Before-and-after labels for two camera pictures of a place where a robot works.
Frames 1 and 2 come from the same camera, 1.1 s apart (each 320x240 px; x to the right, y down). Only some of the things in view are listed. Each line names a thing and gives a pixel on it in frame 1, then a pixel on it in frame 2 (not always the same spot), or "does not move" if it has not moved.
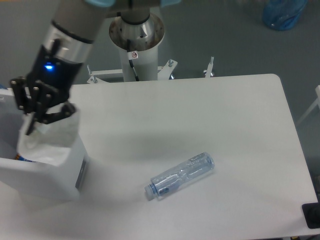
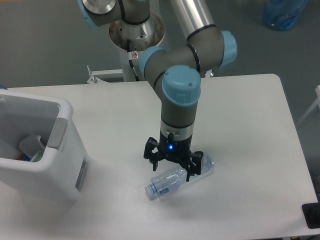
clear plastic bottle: [177, 176] does not move
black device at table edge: [311, 212] does not move
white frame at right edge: [316, 102] does not move
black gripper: [51, 79] to [177, 150]
